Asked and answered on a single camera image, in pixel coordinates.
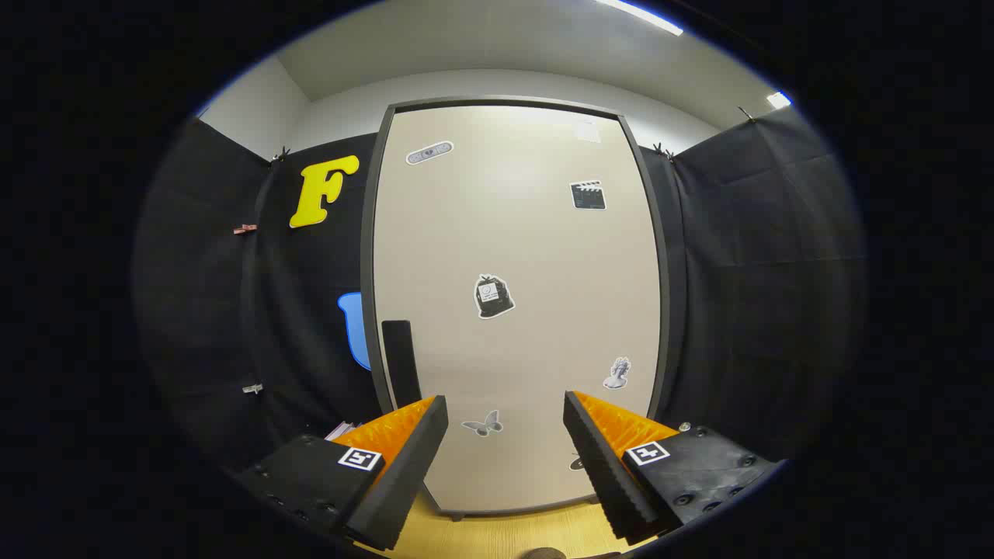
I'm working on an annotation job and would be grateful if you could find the beige shoe cabinet door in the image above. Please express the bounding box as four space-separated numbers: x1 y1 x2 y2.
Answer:
373 105 670 517

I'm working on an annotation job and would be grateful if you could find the grey shoe cabinet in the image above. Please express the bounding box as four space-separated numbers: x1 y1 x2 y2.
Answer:
360 95 673 522

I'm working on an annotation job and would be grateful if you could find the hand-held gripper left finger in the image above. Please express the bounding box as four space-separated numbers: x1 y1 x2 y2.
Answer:
233 394 450 552

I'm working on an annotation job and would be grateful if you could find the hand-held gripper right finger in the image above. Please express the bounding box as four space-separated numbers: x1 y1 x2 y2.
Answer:
563 391 782 544

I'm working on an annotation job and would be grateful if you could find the black backdrop cloth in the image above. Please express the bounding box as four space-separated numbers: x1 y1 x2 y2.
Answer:
132 105 867 476

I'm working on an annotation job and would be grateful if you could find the long ceiling light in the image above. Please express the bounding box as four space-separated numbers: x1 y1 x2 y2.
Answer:
596 0 685 37

